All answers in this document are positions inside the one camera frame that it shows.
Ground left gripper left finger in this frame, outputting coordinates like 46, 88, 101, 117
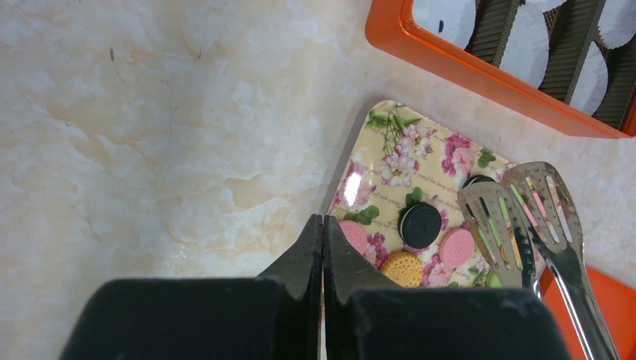
61, 214, 323, 359

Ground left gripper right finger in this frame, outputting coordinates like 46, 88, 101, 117
322, 216, 569, 359

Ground orange cookie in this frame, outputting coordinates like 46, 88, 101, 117
380, 251, 424, 288

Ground floral serving tray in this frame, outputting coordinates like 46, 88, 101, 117
325, 100, 533, 293

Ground black cookie two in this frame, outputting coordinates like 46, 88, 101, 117
397, 202, 443, 250

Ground black cookie three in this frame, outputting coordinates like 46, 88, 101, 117
462, 175, 496, 188

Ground metal serving tongs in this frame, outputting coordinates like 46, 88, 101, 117
457, 161, 619, 359

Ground orange compartment box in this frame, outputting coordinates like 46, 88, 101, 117
365, 1, 635, 139

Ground pink cookie left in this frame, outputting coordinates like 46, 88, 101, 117
339, 220, 367, 254

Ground pink cookie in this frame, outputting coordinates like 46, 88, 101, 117
339, 220, 367, 254
439, 227, 475, 269

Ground pink cookie centre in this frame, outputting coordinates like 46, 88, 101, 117
439, 227, 475, 269

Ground orange box lid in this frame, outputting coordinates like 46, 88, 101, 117
540, 267, 636, 359

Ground white paper cup three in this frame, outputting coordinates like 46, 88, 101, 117
499, 4, 550, 88

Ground white paper cup one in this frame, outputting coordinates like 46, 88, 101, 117
412, 0, 476, 50

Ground white paper cup four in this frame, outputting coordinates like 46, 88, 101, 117
570, 42, 608, 115

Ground white paper cup two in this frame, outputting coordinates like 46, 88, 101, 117
598, 0, 635, 49

